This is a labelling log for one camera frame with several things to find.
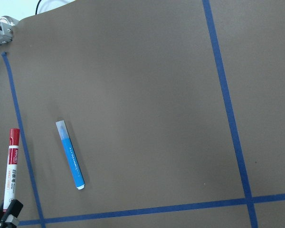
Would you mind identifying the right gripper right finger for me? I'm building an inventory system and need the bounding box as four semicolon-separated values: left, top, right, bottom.
1;199;23;228

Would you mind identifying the red whiteboard marker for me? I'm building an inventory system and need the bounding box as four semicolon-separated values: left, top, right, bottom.
3;128;20;212

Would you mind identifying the blue highlighter pen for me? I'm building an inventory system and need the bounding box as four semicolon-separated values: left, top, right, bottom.
56;120;85;190

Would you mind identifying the brown table mat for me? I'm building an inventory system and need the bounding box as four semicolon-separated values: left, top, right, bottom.
0;0;285;228

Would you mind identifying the aluminium frame post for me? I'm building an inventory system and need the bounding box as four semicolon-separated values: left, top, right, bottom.
0;16;19;46

